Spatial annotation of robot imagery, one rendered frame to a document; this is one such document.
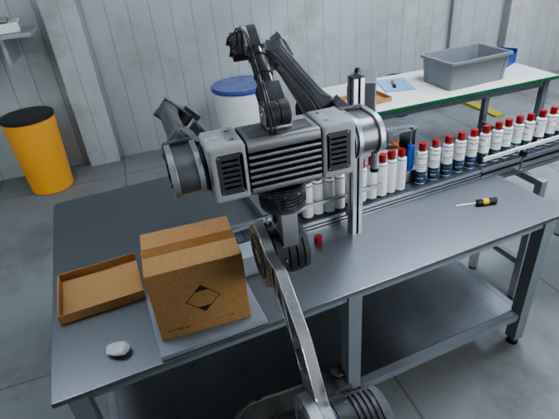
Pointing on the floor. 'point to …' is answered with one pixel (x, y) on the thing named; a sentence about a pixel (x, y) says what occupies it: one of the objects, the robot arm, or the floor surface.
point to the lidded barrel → (236, 101)
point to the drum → (38, 148)
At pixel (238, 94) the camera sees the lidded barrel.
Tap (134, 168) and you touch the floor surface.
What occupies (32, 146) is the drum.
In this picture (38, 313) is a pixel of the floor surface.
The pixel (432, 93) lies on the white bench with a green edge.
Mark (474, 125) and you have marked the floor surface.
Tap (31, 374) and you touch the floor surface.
